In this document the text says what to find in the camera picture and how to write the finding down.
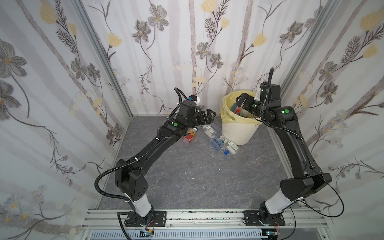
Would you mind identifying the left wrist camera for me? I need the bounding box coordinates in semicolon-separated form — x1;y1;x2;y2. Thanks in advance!
189;95;200;106

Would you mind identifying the clear bottle white green label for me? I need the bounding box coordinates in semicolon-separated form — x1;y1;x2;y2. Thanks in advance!
219;136;241;155

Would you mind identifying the clear bottle white cap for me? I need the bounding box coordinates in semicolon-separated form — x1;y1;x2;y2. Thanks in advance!
202;125;218;139

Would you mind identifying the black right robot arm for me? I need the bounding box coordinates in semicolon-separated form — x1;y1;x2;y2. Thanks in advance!
236;83;332;226

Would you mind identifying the white bin with yellow bag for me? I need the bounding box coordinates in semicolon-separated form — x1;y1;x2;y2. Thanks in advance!
221;90;263;146

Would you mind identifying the blue label clear bottle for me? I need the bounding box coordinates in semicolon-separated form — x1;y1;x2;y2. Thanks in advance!
211;137;230;155

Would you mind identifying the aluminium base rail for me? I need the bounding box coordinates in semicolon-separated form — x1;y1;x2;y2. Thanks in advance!
78;208;335;240

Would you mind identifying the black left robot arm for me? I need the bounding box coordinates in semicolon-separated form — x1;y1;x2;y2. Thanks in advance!
94;88;216;226

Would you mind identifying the red yellow label bottle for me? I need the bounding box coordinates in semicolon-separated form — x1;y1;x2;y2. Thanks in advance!
183;128;198;145

